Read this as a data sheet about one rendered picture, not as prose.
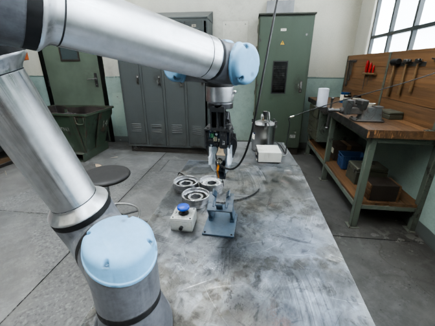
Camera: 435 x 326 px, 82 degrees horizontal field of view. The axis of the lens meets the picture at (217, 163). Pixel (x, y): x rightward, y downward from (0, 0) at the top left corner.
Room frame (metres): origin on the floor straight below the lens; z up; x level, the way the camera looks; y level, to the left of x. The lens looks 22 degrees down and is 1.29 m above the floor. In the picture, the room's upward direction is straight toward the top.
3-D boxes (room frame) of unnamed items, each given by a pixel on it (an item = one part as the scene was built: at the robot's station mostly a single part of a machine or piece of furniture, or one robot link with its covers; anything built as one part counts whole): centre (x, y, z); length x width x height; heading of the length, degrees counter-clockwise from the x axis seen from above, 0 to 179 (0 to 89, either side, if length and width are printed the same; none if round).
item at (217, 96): (0.69, -0.01, 1.22); 0.08 x 0.08 x 0.05
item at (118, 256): (0.35, 0.17, 0.97); 0.13 x 0.12 x 0.14; 44
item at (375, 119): (2.71, -1.42, 0.71); 2.01 x 0.82 x 1.41; 173
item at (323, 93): (2.84, -1.17, 0.96); 0.12 x 0.11 x 0.20; 83
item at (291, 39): (3.79, -0.91, 0.96); 0.73 x 0.34 x 1.92; 83
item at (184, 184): (0.95, 0.13, 0.82); 0.10 x 0.10 x 0.04
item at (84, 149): (3.67, 2.18, 0.35); 1.04 x 0.74 x 0.70; 83
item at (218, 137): (0.69, -0.01, 1.14); 0.09 x 0.08 x 0.12; 170
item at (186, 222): (0.69, 0.11, 0.82); 0.08 x 0.07 x 0.05; 173
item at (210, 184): (0.95, 0.02, 0.82); 0.10 x 0.10 x 0.04
